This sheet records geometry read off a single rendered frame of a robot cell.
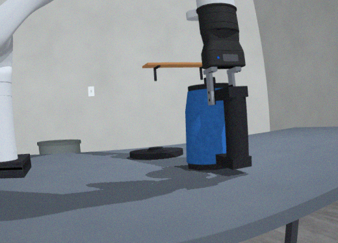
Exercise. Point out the blue and black kettle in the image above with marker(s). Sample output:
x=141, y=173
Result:
x=209, y=146

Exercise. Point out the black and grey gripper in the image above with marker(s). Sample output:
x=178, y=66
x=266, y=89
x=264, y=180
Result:
x=219, y=31

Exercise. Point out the dark grey round disc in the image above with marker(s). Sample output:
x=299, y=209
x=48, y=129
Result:
x=156, y=153

